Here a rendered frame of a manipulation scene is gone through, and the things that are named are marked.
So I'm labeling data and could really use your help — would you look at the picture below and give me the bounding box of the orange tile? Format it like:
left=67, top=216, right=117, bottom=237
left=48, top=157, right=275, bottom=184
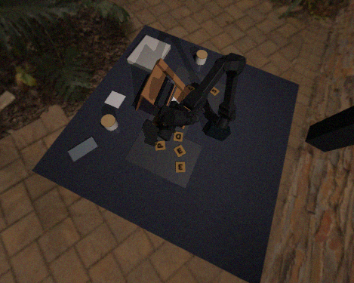
left=174, top=145, right=186, bottom=158
left=153, top=114, right=164, bottom=126

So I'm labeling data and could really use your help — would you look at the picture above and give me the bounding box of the brown wooden board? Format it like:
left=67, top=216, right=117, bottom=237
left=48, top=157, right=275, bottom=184
left=136, top=58, right=190, bottom=111

